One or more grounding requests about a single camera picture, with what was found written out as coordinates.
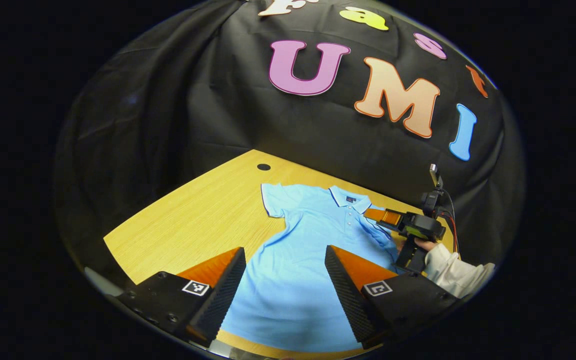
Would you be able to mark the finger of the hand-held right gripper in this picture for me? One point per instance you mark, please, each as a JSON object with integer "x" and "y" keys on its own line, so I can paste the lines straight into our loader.
{"x": 380, "y": 216}

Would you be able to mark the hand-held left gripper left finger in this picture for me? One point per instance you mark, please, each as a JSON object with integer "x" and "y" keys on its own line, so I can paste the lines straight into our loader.
{"x": 223, "y": 295}

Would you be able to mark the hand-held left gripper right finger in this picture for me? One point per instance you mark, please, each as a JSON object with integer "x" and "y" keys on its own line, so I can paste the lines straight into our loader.
{"x": 350, "y": 300}

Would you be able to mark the light blue polo T-shirt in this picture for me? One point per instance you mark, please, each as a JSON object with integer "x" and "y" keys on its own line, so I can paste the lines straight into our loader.
{"x": 298, "y": 250}

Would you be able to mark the black backdrop cloth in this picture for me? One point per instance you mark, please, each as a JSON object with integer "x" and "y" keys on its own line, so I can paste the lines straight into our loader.
{"x": 218, "y": 100}

